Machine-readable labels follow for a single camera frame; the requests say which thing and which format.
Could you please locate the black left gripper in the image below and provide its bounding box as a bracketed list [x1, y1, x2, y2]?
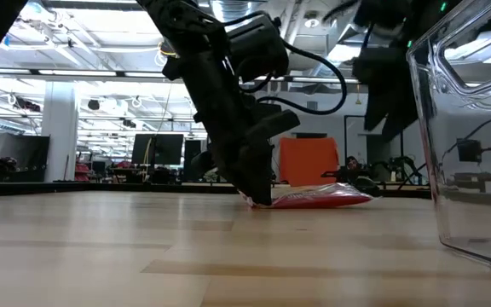
[162, 40, 302, 206]

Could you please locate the white square pillar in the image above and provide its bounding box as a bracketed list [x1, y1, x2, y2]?
[42, 80, 79, 183]

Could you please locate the black tube frame stand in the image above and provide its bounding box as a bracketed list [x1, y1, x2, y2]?
[342, 113, 405, 184]

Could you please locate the black tall narrow panel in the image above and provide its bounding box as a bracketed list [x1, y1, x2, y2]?
[183, 139, 205, 182]

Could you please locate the red background item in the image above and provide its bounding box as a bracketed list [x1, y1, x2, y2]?
[73, 163, 92, 182]

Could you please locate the black table edge rail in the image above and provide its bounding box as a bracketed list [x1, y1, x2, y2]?
[0, 181, 432, 200]

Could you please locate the long ceiling light strip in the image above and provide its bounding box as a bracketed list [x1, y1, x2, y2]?
[0, 68, 118, 78]

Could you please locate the orange cloth cover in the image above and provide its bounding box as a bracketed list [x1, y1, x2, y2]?
[278, 136, 341, 187]

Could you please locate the red butter popcorn bag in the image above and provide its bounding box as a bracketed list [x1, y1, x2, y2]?
[239, 182, 374, 210]

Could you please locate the black computer monitor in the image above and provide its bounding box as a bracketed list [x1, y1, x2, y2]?
[130, 133, 185, 166]

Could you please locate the clear plastic basket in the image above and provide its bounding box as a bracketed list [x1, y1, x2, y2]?
[406, 0, 491, 272]

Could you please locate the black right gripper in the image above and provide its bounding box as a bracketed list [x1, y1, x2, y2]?
[351, 45, 419, 142]

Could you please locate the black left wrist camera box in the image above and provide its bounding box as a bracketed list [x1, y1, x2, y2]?
[227, 11, 291, 83]

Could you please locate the black partition panel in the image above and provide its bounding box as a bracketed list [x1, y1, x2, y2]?
[0, 133, 51, 183]

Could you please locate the small black box on stand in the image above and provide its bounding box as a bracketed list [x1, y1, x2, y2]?
[455, 137, 491, 182]

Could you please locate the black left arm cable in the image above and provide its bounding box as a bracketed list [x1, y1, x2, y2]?
[223, 11, 349, 116]

